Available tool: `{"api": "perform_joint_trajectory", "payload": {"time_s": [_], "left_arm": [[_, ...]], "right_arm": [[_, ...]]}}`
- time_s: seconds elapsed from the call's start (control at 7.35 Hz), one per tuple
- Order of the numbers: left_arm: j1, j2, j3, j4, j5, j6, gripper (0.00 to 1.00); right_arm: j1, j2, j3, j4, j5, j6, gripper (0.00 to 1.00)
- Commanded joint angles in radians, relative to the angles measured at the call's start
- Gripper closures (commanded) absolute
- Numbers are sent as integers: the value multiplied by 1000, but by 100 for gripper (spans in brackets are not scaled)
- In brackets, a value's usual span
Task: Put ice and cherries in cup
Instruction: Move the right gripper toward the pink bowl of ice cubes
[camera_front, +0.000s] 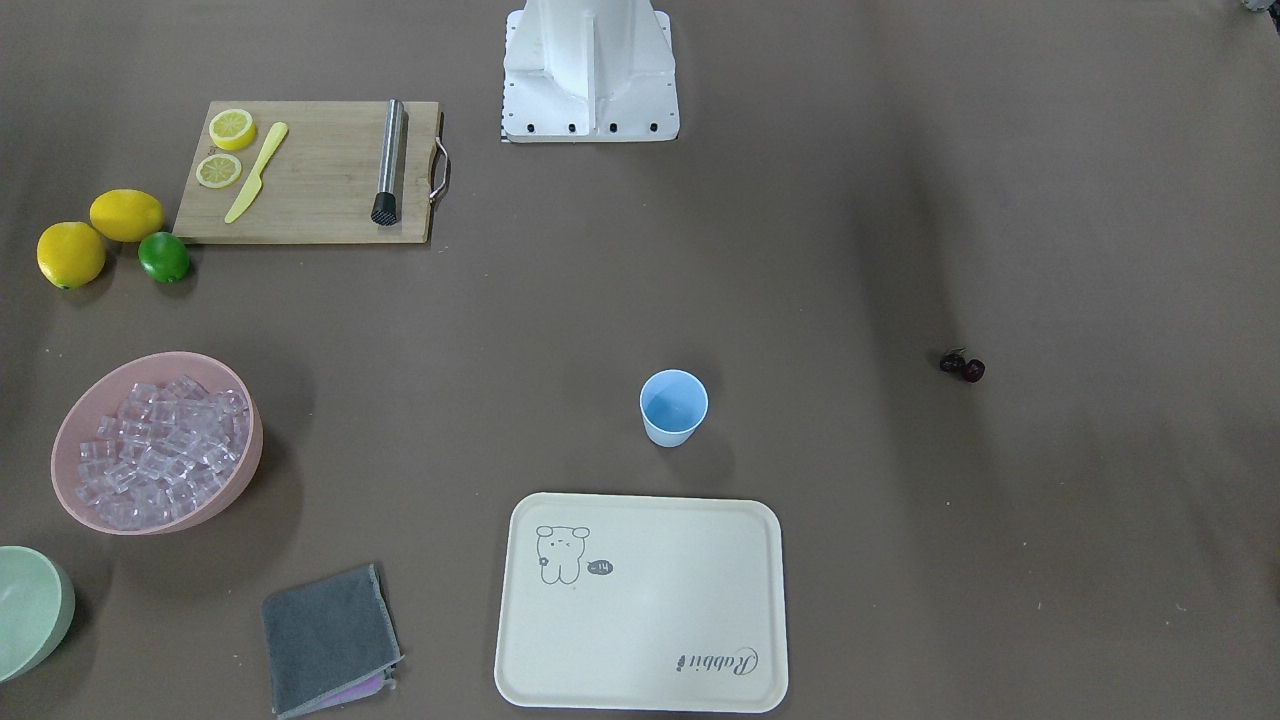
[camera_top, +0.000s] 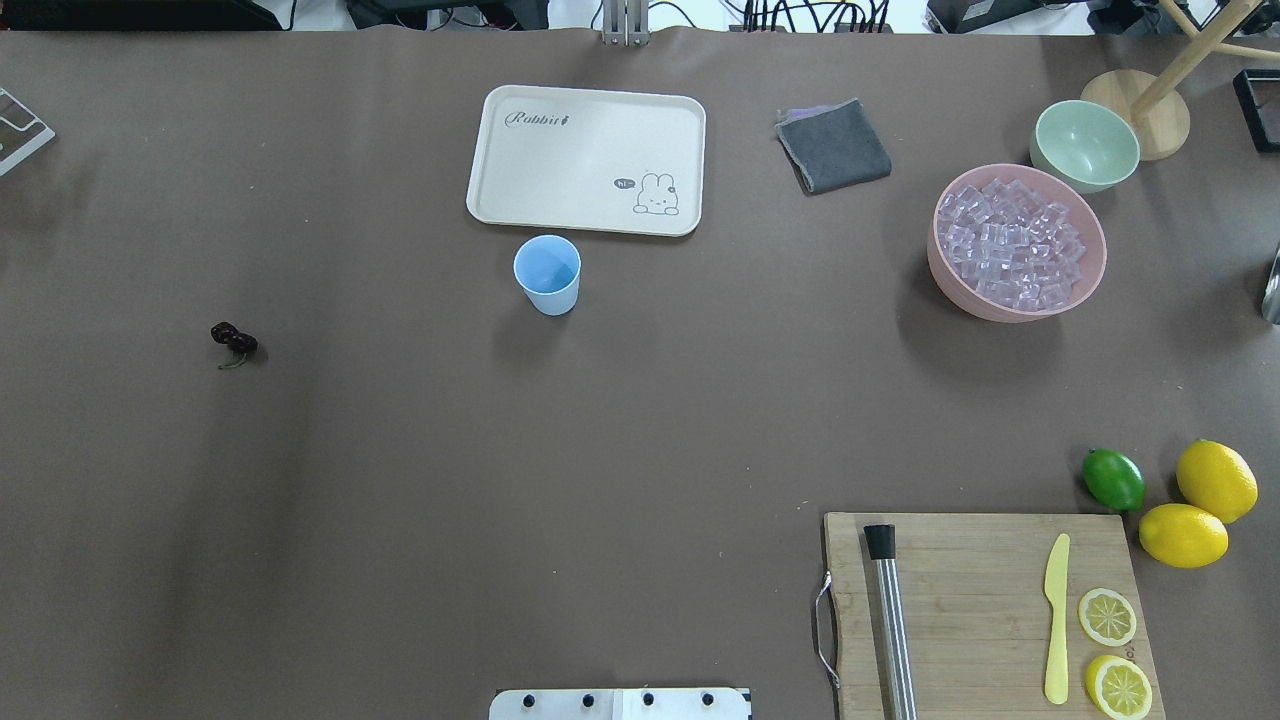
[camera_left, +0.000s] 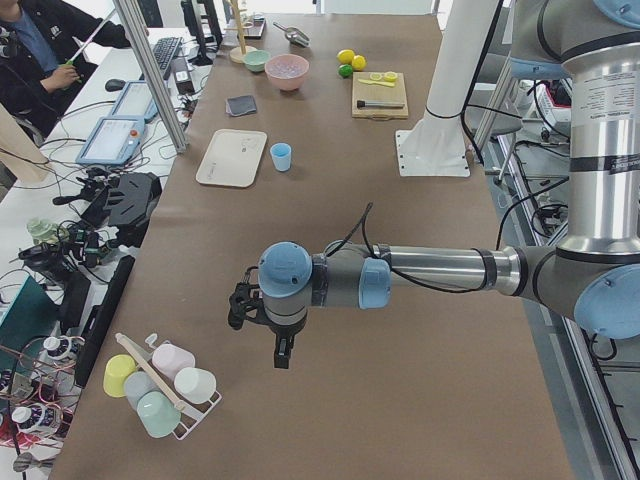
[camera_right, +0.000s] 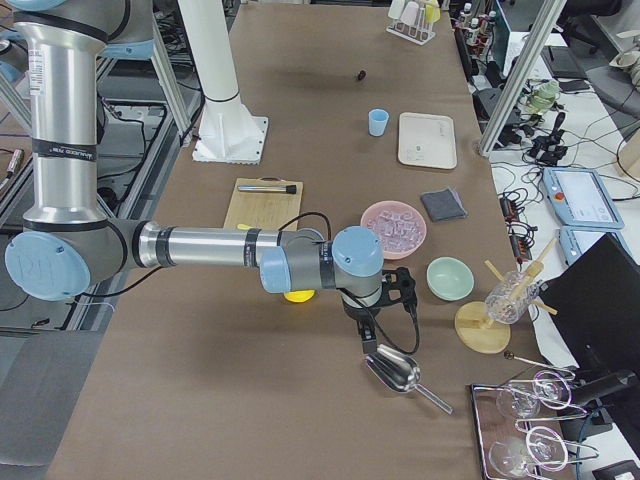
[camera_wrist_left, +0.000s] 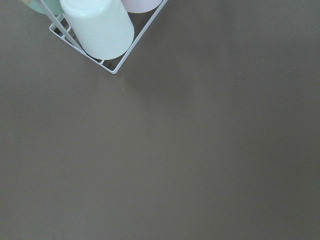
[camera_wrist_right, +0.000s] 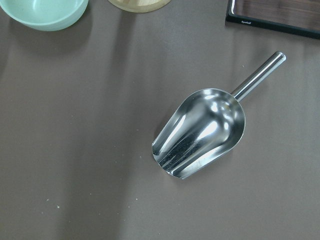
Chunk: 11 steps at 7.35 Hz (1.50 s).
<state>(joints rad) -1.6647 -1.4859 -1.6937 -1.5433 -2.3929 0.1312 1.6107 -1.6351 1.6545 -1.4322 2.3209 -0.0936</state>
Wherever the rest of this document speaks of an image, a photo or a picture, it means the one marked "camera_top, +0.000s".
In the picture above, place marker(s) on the yellow lemon near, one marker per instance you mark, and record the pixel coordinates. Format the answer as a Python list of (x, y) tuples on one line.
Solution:
[(1183, 536)]

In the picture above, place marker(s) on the grey folded cloth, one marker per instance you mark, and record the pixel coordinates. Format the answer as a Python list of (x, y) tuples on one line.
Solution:
[(832, 146)]

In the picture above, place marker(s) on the white wire cup rack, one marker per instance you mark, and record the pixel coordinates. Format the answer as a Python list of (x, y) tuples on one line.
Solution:
[(22, 132)]

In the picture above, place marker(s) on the cream rabbit serving tray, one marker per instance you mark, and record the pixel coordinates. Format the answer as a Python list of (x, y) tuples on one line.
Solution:
[(589, 160)]

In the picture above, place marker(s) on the yellow lemon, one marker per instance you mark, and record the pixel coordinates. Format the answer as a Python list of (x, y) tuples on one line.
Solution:
[(1183, 536), (1215, 478)]

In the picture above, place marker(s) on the wooden cutting board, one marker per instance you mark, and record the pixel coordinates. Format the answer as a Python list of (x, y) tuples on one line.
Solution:
[(977, 622)]

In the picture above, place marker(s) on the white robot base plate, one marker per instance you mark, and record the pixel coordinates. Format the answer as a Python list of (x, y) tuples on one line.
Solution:
[(623, 703)]

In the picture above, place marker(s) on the yellow lemon far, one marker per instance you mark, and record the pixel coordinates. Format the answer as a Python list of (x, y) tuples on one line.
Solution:
[(1215, 478)]

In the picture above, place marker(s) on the light blue plastic cup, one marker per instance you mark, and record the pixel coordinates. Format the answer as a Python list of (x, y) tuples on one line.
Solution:
[(548, 269)]

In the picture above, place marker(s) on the mint green bowl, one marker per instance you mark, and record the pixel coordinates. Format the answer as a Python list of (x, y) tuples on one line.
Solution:
[(1085, 145)]

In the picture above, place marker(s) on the wooden cup tree stand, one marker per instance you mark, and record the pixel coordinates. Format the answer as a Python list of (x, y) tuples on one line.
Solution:
[(1152, 107)]

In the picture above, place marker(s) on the yellow plastic knife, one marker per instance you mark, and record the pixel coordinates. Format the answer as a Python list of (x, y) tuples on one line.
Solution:
[(1055, 589)]

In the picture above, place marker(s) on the metal ice scoop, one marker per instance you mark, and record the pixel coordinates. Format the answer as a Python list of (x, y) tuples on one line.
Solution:
[(1270, 298)]

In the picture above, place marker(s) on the lemon slice upper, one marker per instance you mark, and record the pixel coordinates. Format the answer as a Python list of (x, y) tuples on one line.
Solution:
[(1107, 617)]

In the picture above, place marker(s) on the green lime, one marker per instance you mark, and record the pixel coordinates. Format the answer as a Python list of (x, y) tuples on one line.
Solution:
[(1114, 480)]

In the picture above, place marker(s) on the pink bowl of ice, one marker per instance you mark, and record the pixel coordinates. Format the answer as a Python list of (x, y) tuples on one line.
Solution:
[(1011, 244)]

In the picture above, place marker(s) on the lemon half lower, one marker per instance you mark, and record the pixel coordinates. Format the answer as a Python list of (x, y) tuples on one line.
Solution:
[(1119, 688)]

